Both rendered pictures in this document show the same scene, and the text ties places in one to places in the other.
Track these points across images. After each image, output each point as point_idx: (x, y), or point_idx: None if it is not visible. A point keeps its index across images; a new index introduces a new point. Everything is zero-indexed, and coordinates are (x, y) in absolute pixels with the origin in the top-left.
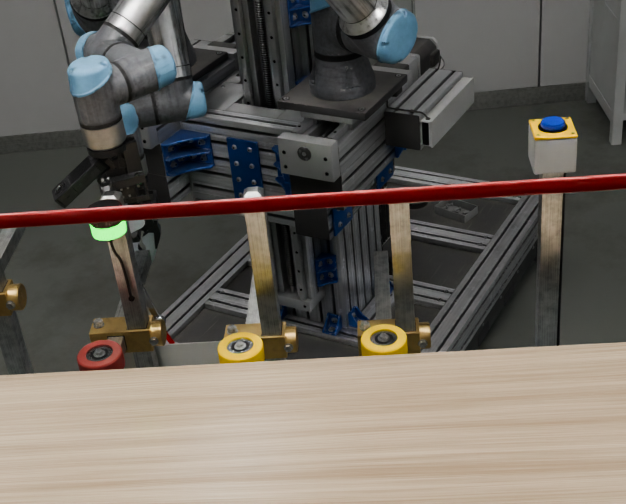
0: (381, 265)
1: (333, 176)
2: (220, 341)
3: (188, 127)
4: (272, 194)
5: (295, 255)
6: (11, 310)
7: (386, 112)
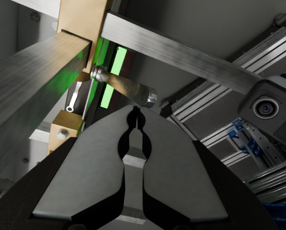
0: (127, 218)
1: None
2: (83, 113)
3: None
4: None
5: (267, 145)
6: None
7: None
